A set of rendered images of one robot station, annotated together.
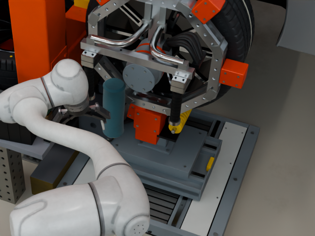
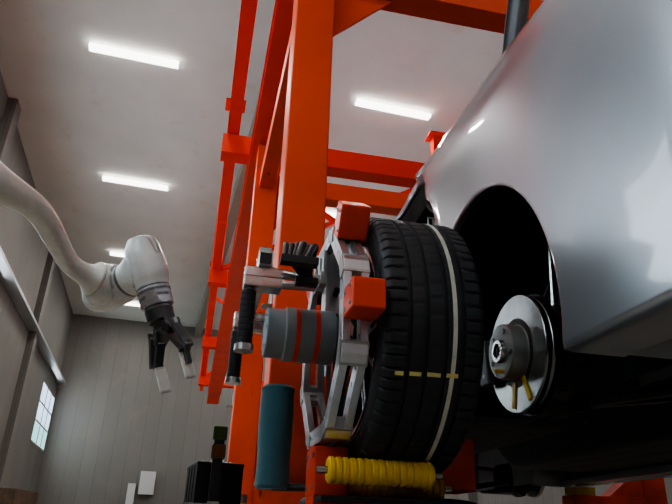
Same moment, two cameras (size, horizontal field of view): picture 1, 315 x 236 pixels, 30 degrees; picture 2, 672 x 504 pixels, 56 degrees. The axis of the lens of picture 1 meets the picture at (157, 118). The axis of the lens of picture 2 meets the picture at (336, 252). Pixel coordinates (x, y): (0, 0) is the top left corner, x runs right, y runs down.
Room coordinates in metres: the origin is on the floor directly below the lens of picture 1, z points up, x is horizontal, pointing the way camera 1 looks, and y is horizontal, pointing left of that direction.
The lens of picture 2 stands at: (1.09, -1.38, 0.37)
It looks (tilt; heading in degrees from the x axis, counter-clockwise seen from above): 24 degrees up; 62
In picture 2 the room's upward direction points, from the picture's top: 2 degrees clockwise
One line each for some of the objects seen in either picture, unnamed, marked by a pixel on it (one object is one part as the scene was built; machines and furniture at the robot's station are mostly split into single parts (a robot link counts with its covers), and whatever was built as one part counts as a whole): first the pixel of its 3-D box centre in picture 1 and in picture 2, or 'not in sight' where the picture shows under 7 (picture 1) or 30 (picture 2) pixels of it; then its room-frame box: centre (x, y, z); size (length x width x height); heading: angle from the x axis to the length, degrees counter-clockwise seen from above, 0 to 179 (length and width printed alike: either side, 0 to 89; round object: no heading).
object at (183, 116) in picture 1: (183, 110); (380, 472); (1.91, -0.11, 0.51); 0.29 x 0.06 x 0.06; 163
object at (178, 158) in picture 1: (160, 124); not in sight; (2.01, -0.02, 0.32); 0.40 x 0.30 x 0.28; 73
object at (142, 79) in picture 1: (148, 63); (304, 335); (1.78, 0.05, 0.85); 0.21 x 0.14 x 0.14; 163
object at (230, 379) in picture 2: (89, 80); (235, 355); (1.68, 0.26, 0.83); 0.04 x 0.04 x 0.16
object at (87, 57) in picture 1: (92, 54); (249, 322); (1.70, 0.25, 0.93); 0.09 x 0.05 x 0.05; 163
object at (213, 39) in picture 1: (154, 53); (331, 338); (1.85, 0.03, 0.85); 0.54 x 0.07 x 0.54; 73
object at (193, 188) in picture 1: (162, 154); not in sight; (2.01, -0.04, 0.13); 0.50 x 0.36 x 0.10; 73
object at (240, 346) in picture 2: (176, 106); (246, 318); (1.58, -0.06, 0.83); 0.04 x 0.04 x 0.16
